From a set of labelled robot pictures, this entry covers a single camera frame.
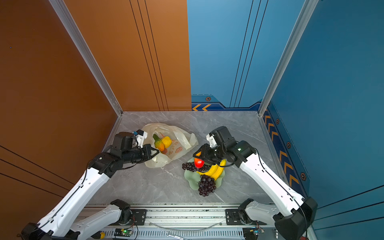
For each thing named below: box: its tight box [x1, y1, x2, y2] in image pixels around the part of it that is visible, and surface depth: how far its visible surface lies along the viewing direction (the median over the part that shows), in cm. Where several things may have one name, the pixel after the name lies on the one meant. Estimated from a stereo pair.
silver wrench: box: [166, 231, 192, 240], surface depth 71 cm
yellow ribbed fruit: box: [162, 136, 172, 149], surface depth 98 cm
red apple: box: [194, 157, 205, 169], surface depth 67 cm
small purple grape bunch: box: [182, 162, 212, 172], surface depth 85 cm
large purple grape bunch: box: [198, 174, 217, 197], surface depth 77 cm
